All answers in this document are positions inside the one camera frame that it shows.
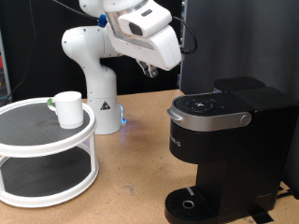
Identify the black power cord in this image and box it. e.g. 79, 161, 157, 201
275, 189, 296, 201

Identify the white two-tier turntable shelf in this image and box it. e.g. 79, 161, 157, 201
0, 96, 100, 209

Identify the white mug with green tape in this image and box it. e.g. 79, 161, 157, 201
46, 91, 85, 130

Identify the black camera cable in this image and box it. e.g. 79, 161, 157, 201
51, 0, 199, 56

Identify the grey metal frame post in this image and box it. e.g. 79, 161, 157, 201
178, 0, 186, 90

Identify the blue cable clip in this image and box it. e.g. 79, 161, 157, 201
96, 13, 108, 29

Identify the black Keurig coffee machine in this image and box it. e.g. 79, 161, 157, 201
164, 76, 299, 224

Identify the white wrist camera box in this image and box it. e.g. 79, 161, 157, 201
117, 0, 173, 39

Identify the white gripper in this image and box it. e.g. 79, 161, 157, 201
107, 22, 183, 79

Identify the thin black hanging cable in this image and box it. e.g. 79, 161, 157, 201
7, 0, 36, 102

